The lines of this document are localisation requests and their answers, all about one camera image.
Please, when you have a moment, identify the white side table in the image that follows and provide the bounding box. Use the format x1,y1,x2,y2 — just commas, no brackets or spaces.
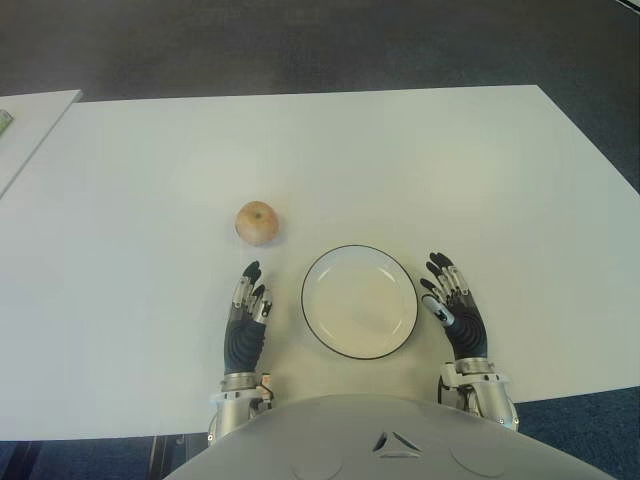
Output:
0,89,84,199

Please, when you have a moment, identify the grey robot torso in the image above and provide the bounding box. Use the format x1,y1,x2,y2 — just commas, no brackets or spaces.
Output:
164,392,640,480

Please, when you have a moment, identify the yellow red apple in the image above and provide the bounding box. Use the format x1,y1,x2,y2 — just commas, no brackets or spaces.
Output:
235,200,281,248

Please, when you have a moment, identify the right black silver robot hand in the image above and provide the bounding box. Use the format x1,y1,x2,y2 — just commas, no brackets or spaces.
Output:
418,252,489,362

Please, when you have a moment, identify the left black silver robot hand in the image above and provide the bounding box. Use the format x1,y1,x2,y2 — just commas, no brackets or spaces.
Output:
223,260,275,376

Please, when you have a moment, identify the grey table frame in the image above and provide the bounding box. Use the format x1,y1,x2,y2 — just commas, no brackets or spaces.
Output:
147,433,211,480

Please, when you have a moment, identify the white plate with black rim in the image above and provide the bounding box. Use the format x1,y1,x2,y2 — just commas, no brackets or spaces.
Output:
300,244,421,362

